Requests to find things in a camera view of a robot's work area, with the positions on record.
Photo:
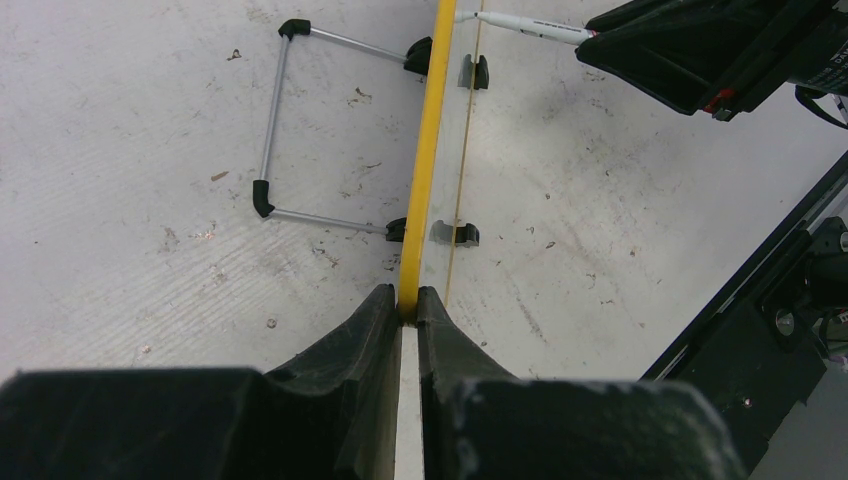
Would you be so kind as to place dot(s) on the white green marker pen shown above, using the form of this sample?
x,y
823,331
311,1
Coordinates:
x,y
536,28

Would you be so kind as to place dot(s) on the yellow framed whiteboard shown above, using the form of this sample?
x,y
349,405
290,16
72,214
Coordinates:
x,y
427,152

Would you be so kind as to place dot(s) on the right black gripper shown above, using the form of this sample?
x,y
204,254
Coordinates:
x,y
726,57

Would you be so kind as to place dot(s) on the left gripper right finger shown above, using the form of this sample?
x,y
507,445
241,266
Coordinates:
x,y
482,422

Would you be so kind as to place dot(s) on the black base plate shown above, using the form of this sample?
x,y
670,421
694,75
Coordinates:
x,y
759,346

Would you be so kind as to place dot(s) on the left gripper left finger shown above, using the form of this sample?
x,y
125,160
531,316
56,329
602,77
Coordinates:
x,y
330,412

